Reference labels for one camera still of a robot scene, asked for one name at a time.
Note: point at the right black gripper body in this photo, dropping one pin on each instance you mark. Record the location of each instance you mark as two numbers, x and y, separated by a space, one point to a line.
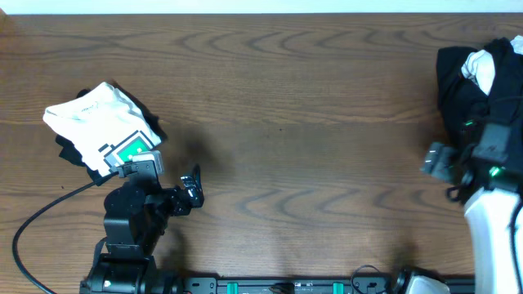
449 160

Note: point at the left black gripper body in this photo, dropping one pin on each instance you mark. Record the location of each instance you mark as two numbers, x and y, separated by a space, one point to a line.
186 194

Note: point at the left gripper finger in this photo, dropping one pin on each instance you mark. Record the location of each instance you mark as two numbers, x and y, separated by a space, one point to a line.
196 175
188 182

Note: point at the black leggings red waistband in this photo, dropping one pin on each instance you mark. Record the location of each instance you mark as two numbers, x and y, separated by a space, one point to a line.
460 100

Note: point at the white garment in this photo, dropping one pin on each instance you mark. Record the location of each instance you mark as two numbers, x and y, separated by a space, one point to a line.
497 66

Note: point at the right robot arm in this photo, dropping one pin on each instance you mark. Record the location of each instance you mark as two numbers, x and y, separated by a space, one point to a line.
486 180

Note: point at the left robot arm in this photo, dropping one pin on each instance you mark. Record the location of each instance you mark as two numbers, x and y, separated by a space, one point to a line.
136 216

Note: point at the white folded pixel-print t-shirt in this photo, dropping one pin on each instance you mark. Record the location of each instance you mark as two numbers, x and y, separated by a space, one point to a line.
98 122

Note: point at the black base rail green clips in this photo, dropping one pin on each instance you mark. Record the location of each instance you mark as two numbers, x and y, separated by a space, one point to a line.
369 284

